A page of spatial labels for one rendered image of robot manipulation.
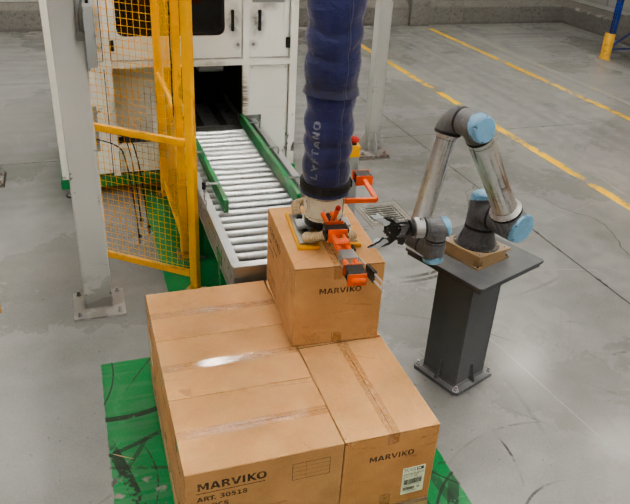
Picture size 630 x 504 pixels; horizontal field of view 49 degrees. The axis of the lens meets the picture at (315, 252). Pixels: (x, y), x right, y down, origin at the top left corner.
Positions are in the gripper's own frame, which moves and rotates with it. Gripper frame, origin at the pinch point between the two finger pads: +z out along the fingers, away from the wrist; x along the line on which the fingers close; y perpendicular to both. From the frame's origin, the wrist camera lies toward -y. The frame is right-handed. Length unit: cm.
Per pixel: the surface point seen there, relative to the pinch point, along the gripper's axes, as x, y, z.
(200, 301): -53, 37, 70
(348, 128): 39.3, 19.6, 6.7
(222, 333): -53, 9, 62
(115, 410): -106, 26, 114
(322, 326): -43.4, -4.2, 18.7
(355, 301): -32.0, -3.5, 4.3
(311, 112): 45, 24, 22
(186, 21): 60, 131, 68
